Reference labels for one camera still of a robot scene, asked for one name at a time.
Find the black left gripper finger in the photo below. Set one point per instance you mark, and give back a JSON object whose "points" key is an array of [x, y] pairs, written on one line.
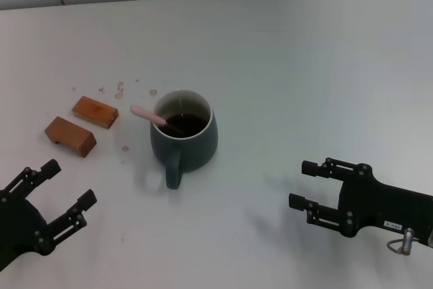
{"points": [[50, 170], [87, 201]]}

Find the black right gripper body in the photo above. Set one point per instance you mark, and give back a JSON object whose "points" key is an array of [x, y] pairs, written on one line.
{"points": [[372, 204]]}

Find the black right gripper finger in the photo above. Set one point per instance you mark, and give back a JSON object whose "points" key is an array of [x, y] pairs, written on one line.
{"points": [[297, 201], [311, 168]]}

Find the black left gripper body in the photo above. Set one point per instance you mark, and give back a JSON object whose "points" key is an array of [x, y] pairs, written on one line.
{"points": [[20, 228]]}

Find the dark grey ceramic mug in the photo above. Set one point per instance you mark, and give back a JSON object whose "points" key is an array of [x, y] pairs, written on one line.
{"points": [[193, 153]]}

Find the dark brown wooden block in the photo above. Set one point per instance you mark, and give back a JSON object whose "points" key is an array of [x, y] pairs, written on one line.
{"points": [[71, 135]]}

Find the orange ridged wooden block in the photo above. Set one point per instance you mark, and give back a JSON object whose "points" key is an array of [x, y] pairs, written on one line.
{"points": [[94, 111]]}

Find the dark coffee liquid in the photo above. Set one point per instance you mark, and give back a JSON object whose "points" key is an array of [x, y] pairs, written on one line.
{"points": [[189, 125]]}

